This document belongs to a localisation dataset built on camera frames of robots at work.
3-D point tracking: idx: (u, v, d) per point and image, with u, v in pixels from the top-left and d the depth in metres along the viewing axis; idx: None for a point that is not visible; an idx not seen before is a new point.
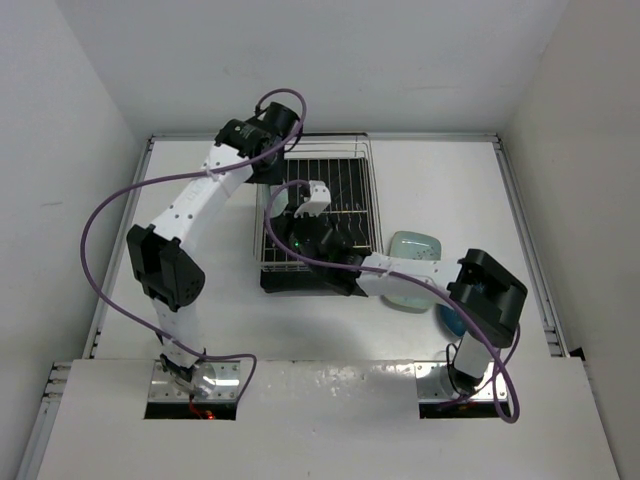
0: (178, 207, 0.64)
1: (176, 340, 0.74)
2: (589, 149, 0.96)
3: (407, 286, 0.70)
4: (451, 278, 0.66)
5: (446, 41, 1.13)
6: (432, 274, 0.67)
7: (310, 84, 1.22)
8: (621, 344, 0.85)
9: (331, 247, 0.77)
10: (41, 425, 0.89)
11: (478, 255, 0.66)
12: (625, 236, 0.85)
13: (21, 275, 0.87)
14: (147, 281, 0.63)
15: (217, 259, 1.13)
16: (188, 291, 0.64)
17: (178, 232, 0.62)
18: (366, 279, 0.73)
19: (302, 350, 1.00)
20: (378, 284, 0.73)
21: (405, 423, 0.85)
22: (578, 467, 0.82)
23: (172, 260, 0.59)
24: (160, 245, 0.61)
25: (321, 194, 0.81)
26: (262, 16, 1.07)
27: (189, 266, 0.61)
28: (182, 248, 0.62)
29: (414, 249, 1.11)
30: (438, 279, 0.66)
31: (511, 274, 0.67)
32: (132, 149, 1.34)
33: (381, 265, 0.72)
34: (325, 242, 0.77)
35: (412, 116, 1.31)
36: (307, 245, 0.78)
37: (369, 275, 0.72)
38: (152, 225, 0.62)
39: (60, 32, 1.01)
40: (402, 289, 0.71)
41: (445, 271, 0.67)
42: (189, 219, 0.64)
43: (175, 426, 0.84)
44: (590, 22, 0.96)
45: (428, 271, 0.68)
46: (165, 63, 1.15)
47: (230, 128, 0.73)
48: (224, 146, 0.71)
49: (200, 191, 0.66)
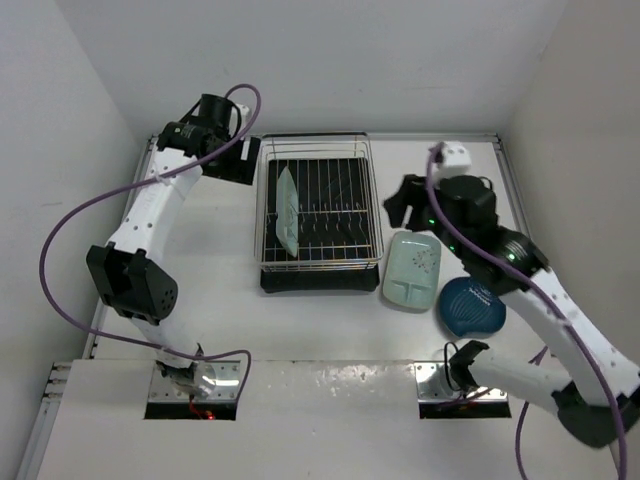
0: (134, 219, 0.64)
1: (167, 348, 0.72)
2: (589, 149, 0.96)
3: (560, 341, 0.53)
4: (623, 391, 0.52)
5: (446, 41, 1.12)
6: (613, 371, 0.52)
7: (309, 85, 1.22)
8: (621, 343, 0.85)
9: (483, 213, 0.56)
10: (41, 425, 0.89)
11: None
12: (626, 236, 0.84)
13: (20, 275, 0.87)
14: (120, 300, 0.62)
15: (216, 258, 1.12)
16: (164, 302, 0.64)
17: (141, 243, 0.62)
18: (528, 299, 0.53)
19: (303, 349, 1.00)
20: (532, 313, 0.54)
21: (405, 423, 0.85)
22: (579, 468, 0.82)
23: (142, 269, 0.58)
24: (125, 259, 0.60)
25: (460, 155, 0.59)
26: (262, 17, 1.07)
27: (158, 275, 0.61)
28: (149, 258, 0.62)
29: (414, 250, 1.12)
30: (613, 382, 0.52)
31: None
32: (132, 149, 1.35)
33: (558, 302, 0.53)
34: (482, 200, 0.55)
35: (411, 117, 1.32)
36: (456, 199, 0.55)
37: (538, 298, 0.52)
38: (112, 242, 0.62)
39: (58, 32, 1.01)
40: (548, 333, 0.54)
41: (620, 370, 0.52)
42: (149, 228, 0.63)
43: (175, 426, 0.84)
44: (589, 21, 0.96)
45: (604, 358, 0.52)
46: (165, 64, 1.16)
47: (170, 130, 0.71)
48: (167, 150, 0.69)
49: (155, 198, 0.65)
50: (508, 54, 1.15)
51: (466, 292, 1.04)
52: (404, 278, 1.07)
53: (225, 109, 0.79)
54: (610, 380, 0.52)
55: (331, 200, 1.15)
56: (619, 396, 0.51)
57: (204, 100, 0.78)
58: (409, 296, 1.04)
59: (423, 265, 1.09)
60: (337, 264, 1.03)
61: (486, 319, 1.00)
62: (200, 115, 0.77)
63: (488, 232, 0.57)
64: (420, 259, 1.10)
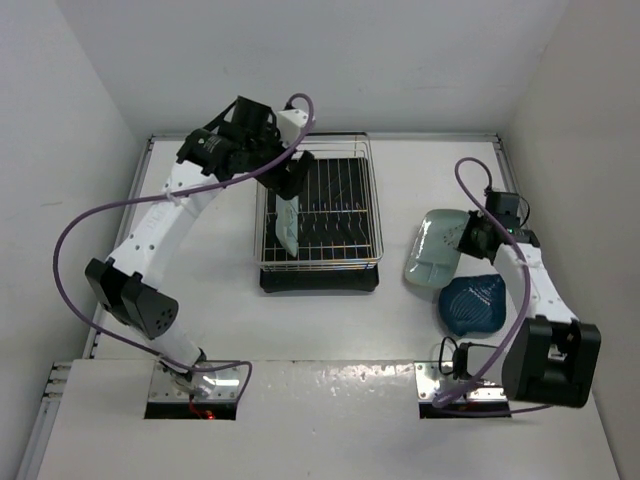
0: (138, 237, 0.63)
1: (168, 350, 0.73)
2: (590, 149, 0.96)
3: (517, 285, 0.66)
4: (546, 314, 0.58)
5: (446, 42, 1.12)
6: (544, 304, 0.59)
7: (309, 84, 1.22)
8: (621, 343, 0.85)
9: (506, 207, 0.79)
10: (41, 425, 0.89)
11: (592, 332, 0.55)
12: (626, 236, 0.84)
13: (21, 276, 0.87)
14: (116, 313, 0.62)
15: (217, 258, 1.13)
16: (159, 321, 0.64)
17: (139, 266, 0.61)
18: (505, 252, 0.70)
19: (303, 348, 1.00)
20: (508, 266, 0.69)
21: (405, 422, 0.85)
22: (579, 467, 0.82)
23: (135, 293, 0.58)
24: (121, 280, 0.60)
25: None
26: (262, 16, 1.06)
27: (154, 299, 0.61)
28: (144, 282, 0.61)
29: (446, 228, 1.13)
30: (542, 307, 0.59)
31: (589, 383, 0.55)
32: (132, 150, 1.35)
33: (528, 258, 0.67)
34: (508, 196, 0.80)
35: (410, 118, 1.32)
36: (491, 196, 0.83)
37: (512, 250, 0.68)
38: (112, 259, 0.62)
39: (58, 32, 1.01)
40: (514, 286, 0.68)
41: (554, 310, 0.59)
42: (151, 251, 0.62)
43: (175, 426, 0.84)
44: (590, 22, 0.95)
45: (542, 295, 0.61)
46: (165, 64, 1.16)
47: (194, 141, 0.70)
48: (188, 163, 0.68)
49: (161, 218, 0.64)
50: (509, 54, 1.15)
51: (466, 292, 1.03)
52: (428, 257, 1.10)
53: (260, 116, 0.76)
54: (536, 306, 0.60)
55: (331, 200, 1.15)
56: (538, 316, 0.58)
57: (238, 104, 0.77)
58: (429, 274, 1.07)
59: (452, 242, 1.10)
60: (340, 264, 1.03)
61: (486, 320, 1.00)
62: (233, 124, 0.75)
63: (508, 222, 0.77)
64: (451, 237, 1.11)
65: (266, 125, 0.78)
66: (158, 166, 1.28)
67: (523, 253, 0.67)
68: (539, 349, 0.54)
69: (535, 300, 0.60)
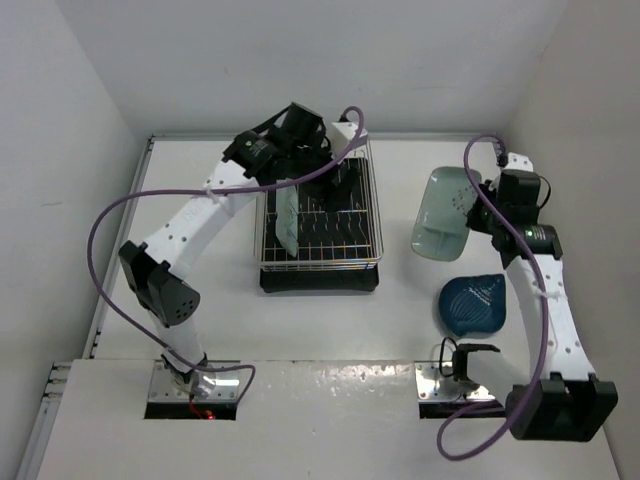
0: (173, 226, 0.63)
1: (174, 347, 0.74)
2: (590, 150, 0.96)
3: (531, 313, 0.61)
4: (561, 370, 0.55)
5: (446, 42, 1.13)
6: (560, 355, 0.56)
7: (308, 84, 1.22)
8: (621, 343, 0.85)
9: (524, 195, 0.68)
10: (41, 425, 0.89)
11: (608, 391, 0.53)
12: (626, 236, 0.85)
13: (21, 276, 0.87)
14: (140, 296, 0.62)
15: (217, 258, 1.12)
16: (178, 311, 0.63)
17: (170, 255, 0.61)
18: (522, 267, 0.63)
19: (302, 348, 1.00)
20: (522, 283, 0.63)
21: (406, 422, 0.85)
22: (578, 468, 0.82)
23: (160, 282, 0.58)
24: (150, 265, 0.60)
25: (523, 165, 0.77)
26: (262, 17, 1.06)
27: (177, 290, 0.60)
28: (171, 272, 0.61)
29: (454, 190, 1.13)
30: (557, 358, 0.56)
31: (593, 429, 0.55)
32: (132, 150, 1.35)
33: (547, 283, 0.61)
34: (527, 183, 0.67)
35: (410, 118, 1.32)
36: (505, 178, 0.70)
37: (530, 269, 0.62)
38: (145, 243, 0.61)
39: (58, 33, 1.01)
40: (525, 308, 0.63)
41: (570, 362, 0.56)
42: (183, 242, 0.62)
43: (175, 426, 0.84)
44: (590, 22, 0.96)
45: (559, 342, 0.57)
46: (165, 64, 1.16)
47: (241, 142, 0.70)
48: (231, 163, 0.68)
49: (199, 212, 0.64)
50: (509, 54, 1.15)
51: (466, 292, 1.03)
52: (437, 226, 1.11)
53: (310, 127, 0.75)
54: (551, 358, 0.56)
55: None
56: (555, 375, 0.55)
57: (292, 111, 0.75)
58: (440, 245, 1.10)
59: (461, 207, 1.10)
60: (342, 264, 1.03)
61: (488, 319, 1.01)
62: (282, 130, 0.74)
63: (527, 214, 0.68)
64: (459, 201, 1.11)
65: (315, 135, 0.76)
66: (158, 166, 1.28)
67: (542, 275, 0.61)
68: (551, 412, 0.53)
69: (552, 349, 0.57)
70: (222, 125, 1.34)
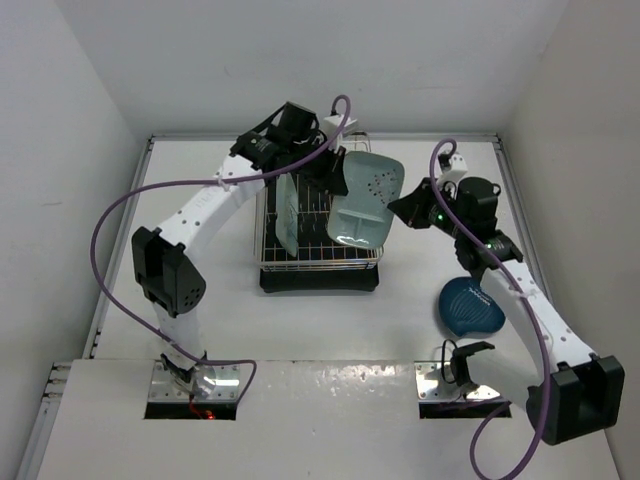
0: (185, 213, 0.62)
1: (175, 344, 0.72)
2: (591, 149, 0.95)
3: (518, 318, 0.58)
4: (567, 360, 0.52)
5: (446, 42, 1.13)
6: (558, 344, 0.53)
7: (308, 84, 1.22)
8: (621, 343, 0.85)
9: (485, 211, 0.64)
10: (41, 425, 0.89)
11: (611, 365, 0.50)
12: (625, 236, 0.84)
13: (21, 276, 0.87)
14: (148, 286, 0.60)
15: (217, 259, 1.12)
16: (187, 297, 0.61)
17: (184, 238, 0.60)
18: (494, 275, 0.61)
19: (302, 348, 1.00)
20: (500, 293, 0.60)
21: (406, 422, 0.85)
22: (579, 467, 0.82)
23: (176, 263, 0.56)
24: (165, 248, 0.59)
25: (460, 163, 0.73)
26: (262, 17, 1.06)
27: (190, 275, 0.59)
28: (186, 255, 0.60)
29: (370, 174, 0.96)
30: (558, 348, 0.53)
31: (617, 404, 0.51)
32: (132, 150, 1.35)
33: (521, 283, 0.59)
34: (486, 202, 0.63)
35: (409, 118, 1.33)
36: (463, 197, 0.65)
37: (502, 276, 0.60)
38: (159, 228, 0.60)
39: (58, 33, 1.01)
40: (511, 316, 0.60)
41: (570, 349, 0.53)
42: (196, 227, 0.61)
43: (175, 426, 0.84)
44: (590, 22, 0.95)
45: (553, 333, 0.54)
46: (165, 64, 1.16)
47: (246, 139, 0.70)
48: (238, 157, 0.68)
49: (210, 200, 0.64)
50: (508, 55, 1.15)
51: (466, 292, 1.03)
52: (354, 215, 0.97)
53: (306, 123, 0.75)
54: (552, 349, 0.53)
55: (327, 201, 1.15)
56: (562, 365, 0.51)
57: (287, 109, 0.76)
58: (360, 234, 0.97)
59: (380, 195, 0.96)
60: (344, 264, 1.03)
61: (487, 317, 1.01)
62: (280, 128, 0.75)
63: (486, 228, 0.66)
64: (375, 186, 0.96)
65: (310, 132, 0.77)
66: (158, 166, 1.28)
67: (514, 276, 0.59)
68: (571, 409, 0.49)
69: (549, 342, 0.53)
70: (222, 125, 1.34)
